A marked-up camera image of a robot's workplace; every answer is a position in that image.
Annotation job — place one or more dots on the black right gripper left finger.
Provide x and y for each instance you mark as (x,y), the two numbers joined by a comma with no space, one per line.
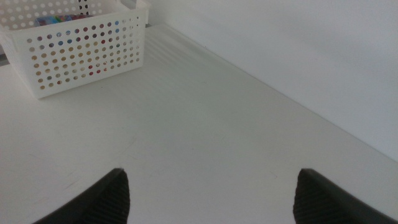
(105,202)

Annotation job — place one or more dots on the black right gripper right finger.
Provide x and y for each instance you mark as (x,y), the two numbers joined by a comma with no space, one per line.
(320,202)

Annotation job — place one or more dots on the white perforated plastic basket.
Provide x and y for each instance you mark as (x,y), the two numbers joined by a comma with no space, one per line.
(18,77)

